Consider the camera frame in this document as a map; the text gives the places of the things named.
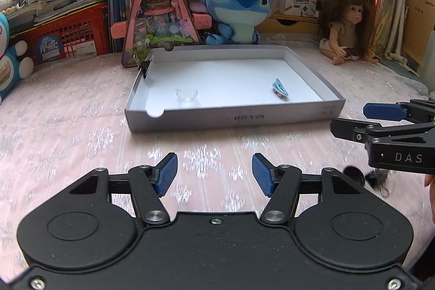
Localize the pink triangular toy box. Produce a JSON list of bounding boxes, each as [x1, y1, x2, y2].
[[110, 0, 213, 68]]

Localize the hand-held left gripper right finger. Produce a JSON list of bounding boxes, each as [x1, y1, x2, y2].
[[251, 153, 366, 226]]

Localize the plain blue hair clip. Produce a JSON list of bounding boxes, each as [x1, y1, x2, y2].
[[271, 77, 290, 99]]

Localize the leaning picture books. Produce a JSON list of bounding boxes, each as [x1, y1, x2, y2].
[[369, 0, 398, 54]]

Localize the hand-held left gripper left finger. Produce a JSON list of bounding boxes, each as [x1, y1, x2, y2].
[[69, 152, 179, 226]]

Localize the red plastic crate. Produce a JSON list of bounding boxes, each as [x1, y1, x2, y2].
[[15, 3, 111, 64]]

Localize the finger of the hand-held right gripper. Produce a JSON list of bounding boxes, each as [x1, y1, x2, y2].
[[363, 99, 435, 123], [330, 118, 435, 145]]

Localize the pink snowflake tablecloth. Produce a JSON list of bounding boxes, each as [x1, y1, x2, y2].
[[0, 32, 435, 277]]

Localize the brown cardboard sheet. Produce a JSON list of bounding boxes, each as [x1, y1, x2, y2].
[[404, 0, 435, 66]]

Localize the black binder clip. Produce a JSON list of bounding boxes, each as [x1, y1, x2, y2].
[[136, 50, 156, 79], [365, 169, 391, 198]]

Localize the white cardboard box tray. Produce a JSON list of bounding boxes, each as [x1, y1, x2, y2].
[[124, 45, 346, 133]]

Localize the blue alien plush toy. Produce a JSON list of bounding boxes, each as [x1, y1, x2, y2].
[[185, 0, 277, 45]]

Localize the blue cat plush toy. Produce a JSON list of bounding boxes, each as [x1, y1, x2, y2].
[[0, 13, 35, 104]]

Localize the black binder clip on tray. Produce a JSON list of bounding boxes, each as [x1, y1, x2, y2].
[[136, 50, 156, 79]]

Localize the black round cap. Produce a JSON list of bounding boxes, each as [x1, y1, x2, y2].
[[343, 166, 366, 185]]

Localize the brown-haired baby doll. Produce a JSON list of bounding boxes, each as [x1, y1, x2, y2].
[[318, 0, 379, 66]]

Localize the wooden drawer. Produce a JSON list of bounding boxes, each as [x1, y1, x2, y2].
[[255, 13, 323, 36]]

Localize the clear plastic half sphere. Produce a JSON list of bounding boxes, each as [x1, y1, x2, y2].
[[175, 88, 198, 104]]

